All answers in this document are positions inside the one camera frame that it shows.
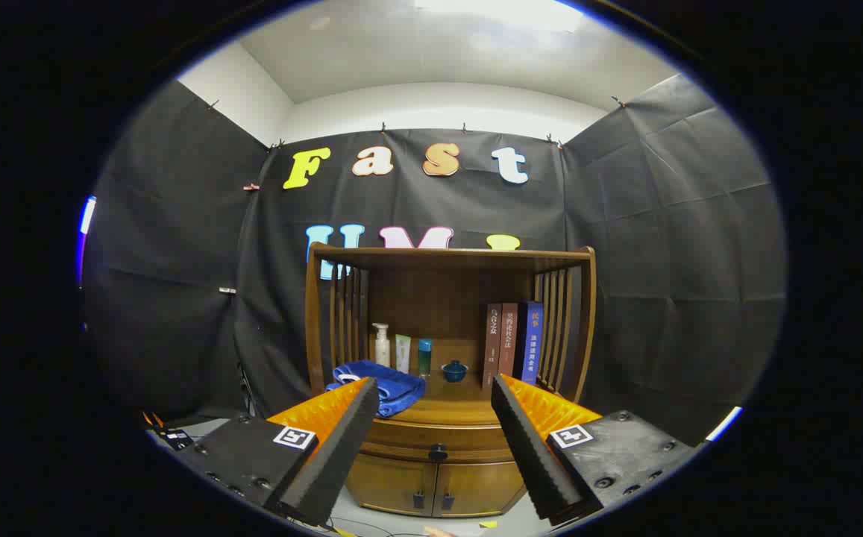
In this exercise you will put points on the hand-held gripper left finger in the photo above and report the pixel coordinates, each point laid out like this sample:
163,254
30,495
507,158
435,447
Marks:
327,462

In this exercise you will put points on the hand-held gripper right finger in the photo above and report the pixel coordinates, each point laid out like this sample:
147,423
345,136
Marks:
532,462

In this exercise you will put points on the wooden countertop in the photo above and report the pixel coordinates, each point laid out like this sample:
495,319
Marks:
461,406

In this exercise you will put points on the brown wooden cabinet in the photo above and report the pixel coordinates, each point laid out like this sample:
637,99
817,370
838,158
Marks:
438,298

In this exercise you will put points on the folded blue towel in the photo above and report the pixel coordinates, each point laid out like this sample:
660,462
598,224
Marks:
401,388

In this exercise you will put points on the blue book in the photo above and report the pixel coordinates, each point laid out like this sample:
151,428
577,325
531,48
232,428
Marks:
532,343

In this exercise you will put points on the dark blue lidded teacup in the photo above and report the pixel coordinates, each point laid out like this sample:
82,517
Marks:
454,371

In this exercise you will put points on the white pump bottle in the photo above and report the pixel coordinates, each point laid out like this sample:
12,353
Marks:
382,350

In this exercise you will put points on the reddish brown book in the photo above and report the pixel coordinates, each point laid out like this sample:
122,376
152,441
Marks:
509,339

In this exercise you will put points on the dark brown book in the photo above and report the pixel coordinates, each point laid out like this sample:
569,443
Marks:
491,343

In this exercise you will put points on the white green tube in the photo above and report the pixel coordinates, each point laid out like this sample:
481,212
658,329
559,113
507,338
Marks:
403,354

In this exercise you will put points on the teal bottle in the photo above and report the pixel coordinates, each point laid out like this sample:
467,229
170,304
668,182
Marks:
425,358

